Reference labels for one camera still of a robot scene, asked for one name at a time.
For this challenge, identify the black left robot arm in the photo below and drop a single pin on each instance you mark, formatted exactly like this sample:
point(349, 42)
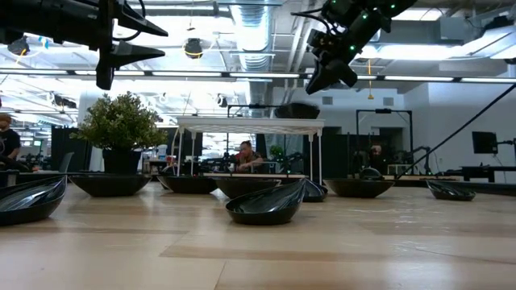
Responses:
point(20, 16)

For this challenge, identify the green potted plant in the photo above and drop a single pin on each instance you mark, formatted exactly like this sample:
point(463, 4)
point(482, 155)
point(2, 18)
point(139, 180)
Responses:
point(119, 129)

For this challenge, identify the person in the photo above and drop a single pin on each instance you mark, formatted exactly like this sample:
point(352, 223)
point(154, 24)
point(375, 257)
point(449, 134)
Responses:
point(377, 151)
point(248, 159)
point(8, 141)

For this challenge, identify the black round ceiling fixture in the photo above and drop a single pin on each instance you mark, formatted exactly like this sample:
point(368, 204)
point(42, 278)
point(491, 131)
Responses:
point(193, 47)
point(18, 46)

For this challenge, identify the black oval mini plate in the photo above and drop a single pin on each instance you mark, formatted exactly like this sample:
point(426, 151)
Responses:
point(189, 185)
point(242, 189)
point(359, 188)
point(109, 186)

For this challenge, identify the black square mini plate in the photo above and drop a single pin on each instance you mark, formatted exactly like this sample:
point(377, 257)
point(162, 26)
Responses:
point(297, 111)

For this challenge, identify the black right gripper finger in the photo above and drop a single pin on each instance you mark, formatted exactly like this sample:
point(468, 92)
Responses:
point(322, 78)

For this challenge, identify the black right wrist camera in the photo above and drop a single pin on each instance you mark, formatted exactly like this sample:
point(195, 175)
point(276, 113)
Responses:
point(320, 42)

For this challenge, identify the black monitor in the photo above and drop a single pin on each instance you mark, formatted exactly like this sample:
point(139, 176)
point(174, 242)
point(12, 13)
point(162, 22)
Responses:
point(484, 143)

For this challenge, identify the silver ventilation duct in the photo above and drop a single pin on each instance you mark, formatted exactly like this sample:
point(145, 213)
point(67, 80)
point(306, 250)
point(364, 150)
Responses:
point(252, 40)

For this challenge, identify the black background desk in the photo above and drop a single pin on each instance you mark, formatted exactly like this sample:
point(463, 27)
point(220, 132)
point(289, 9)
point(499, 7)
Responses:
point(488, 169)

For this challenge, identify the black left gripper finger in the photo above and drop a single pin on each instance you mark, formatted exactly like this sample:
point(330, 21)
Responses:
point(133, 22)
point(129, 54)

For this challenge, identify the black partition panel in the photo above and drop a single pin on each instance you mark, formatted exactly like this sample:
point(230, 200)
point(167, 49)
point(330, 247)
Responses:
point(64, 149)

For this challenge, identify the black teardrop mini plate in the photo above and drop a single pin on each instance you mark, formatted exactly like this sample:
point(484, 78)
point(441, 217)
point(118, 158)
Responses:
point(451, 193)
point(262, 213)
point(28, 205)
point(316, 193)
point(163, 182)

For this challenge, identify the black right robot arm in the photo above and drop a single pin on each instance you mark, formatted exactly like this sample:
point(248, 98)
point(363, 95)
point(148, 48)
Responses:
point(383, 10)

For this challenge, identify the white ceiling light strip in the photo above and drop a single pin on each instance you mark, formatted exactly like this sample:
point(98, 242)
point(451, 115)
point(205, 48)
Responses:
point(488, 80)
point(264, 75)
point(419, 78)
point(109, 73)
point(186, 74)
point(34, 72)

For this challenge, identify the small green background plant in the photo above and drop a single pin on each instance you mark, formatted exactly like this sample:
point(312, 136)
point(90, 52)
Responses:
point(276, 151)

